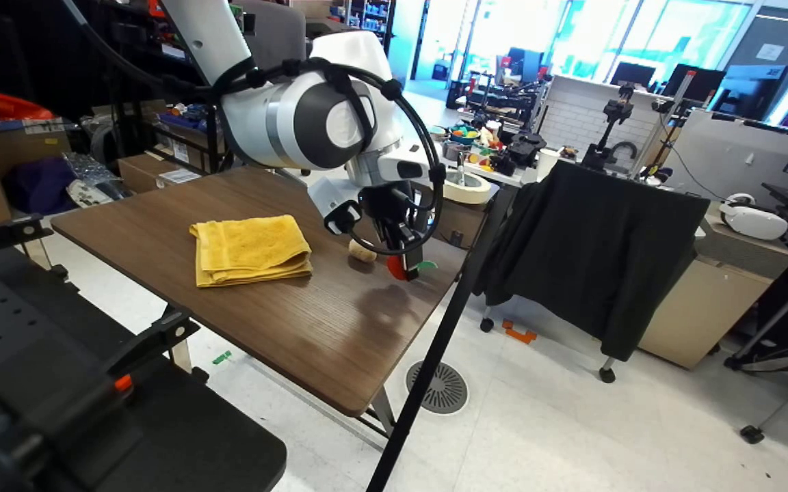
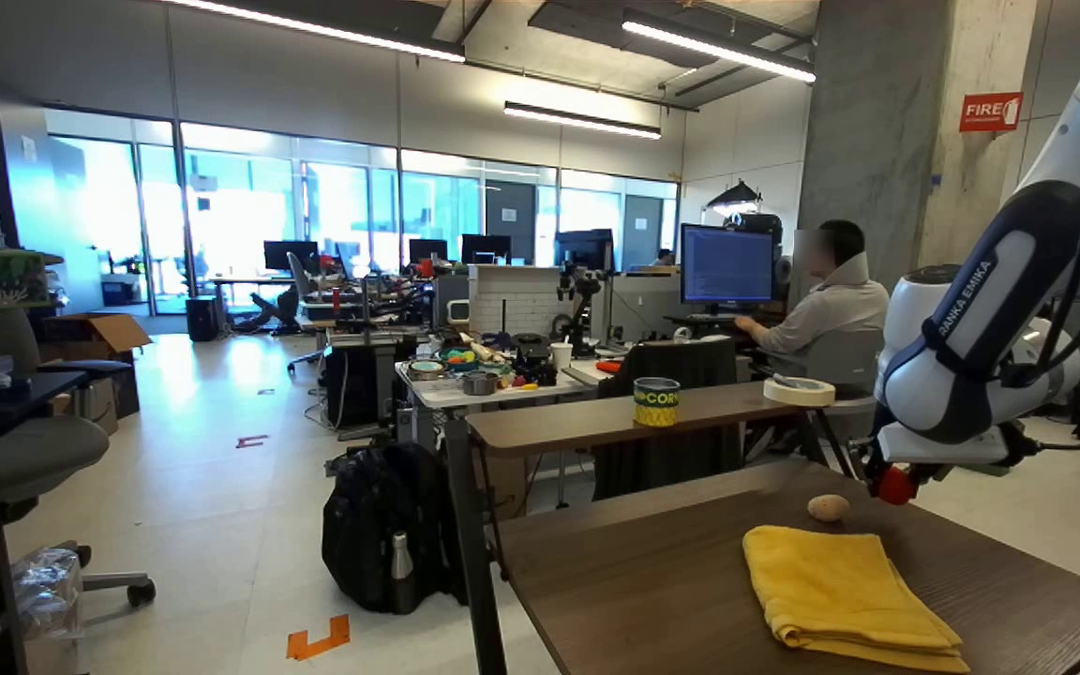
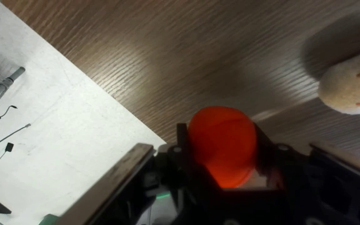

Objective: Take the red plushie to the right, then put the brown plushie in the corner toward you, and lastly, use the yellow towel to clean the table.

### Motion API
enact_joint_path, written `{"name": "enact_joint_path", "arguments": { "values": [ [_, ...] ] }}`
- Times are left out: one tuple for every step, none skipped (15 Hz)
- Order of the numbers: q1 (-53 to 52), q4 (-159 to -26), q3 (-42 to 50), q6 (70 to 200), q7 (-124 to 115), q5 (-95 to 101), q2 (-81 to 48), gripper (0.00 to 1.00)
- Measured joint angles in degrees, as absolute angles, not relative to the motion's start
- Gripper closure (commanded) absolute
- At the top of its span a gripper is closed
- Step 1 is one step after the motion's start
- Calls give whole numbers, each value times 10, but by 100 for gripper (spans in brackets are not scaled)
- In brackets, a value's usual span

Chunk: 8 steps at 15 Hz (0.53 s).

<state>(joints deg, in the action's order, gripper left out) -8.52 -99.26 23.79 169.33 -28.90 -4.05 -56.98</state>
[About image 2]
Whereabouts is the small red plushie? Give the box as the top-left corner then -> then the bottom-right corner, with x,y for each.
879,460 -> 920,506

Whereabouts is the small tan brown plushie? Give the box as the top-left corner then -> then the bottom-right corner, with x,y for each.
806,490 -> 856,525

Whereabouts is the folded yellow towel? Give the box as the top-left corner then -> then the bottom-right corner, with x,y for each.
739,521 -> 974,675

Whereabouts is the white tape roll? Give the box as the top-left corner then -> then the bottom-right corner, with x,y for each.
761,371 -> 839,411

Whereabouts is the seated person grey hoodie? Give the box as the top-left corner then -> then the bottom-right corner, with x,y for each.
731,217 -> 897,404

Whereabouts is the yellow green tub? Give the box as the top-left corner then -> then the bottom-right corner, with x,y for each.
629,371 -> 686,431

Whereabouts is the blue screen computer monitor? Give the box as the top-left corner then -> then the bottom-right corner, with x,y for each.
680,222 -> 782,319

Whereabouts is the wooden side desk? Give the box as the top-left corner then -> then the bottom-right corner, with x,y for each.
462,380 -> 849,529

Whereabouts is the black background monitor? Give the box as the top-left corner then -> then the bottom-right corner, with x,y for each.
459,231 -> 516,271
406,237 -> 454,271
262,237 -> 321,276
550,226 -> 619,276

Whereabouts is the ceiling light strip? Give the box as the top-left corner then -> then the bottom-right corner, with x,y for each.
619,15 -> 820,89
167,0 -> 467,66
499,99 -> 667,147

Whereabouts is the black backpack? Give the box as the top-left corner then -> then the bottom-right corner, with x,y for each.
317,435 -> 465,620

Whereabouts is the orange floor tape mark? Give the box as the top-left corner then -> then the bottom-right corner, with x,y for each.
285,610 -> 357,662

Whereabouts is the cardboard box on floor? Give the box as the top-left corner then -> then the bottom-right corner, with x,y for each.
39,311 -> 152,425

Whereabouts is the clear plastic bottle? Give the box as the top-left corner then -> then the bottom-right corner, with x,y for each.
6,542 -> 91,675

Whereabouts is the grey office chair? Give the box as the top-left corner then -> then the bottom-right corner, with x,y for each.
0,305 -> 160,620

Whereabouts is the black camera on stand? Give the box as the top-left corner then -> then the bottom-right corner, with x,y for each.
549,257 -> 607,362

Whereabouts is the red wall sign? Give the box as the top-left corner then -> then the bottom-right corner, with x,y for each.
955,89 -> 1029,139

